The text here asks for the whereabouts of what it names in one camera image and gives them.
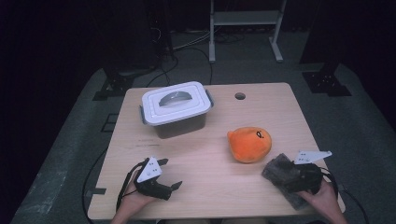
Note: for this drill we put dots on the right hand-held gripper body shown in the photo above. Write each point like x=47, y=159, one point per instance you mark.
x=308, y=179

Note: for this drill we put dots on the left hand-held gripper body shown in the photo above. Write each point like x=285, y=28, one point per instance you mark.
x=149, y=169

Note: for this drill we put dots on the grey fluffy cloth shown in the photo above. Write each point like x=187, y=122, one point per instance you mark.
x=274, y=172

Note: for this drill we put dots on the grey translucent storage box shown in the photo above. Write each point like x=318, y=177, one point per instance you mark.
x=180, y=129

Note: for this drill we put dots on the orange plush toy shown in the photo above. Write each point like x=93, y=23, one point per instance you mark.
x=249, y=146

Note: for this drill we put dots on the person's right hand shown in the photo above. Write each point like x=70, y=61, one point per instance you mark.
x=323, y=200

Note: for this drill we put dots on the person's left hand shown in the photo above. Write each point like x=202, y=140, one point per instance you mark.
x=132, y=202

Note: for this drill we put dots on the grey metal table foot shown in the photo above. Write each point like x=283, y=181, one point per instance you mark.
x=95, y=191
x=341, y=187

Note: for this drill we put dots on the black stand base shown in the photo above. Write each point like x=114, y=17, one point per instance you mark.
x=115, y=85
x=327, y=82

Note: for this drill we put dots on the dark equipment stand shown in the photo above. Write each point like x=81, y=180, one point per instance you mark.
x=160, y=31

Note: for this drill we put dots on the white metal stand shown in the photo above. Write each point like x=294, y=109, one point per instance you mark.
x=246, y=18

